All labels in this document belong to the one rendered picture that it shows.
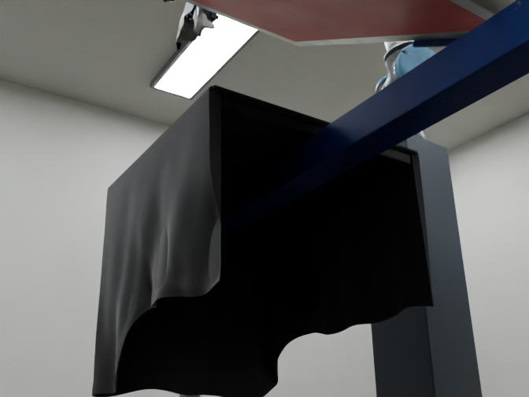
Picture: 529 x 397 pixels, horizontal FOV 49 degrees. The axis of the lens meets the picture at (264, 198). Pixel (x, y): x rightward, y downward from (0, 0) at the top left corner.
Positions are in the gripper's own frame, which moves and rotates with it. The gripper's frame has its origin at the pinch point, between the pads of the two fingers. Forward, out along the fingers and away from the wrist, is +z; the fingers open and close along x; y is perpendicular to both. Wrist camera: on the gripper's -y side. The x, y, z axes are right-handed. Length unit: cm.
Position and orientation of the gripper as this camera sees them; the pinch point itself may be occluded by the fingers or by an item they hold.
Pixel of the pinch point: (186, 42)
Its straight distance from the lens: 173.5
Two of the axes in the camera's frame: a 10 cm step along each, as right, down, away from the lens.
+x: -5.2, 0.3, 8.5
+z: -1.5, 9.8, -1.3
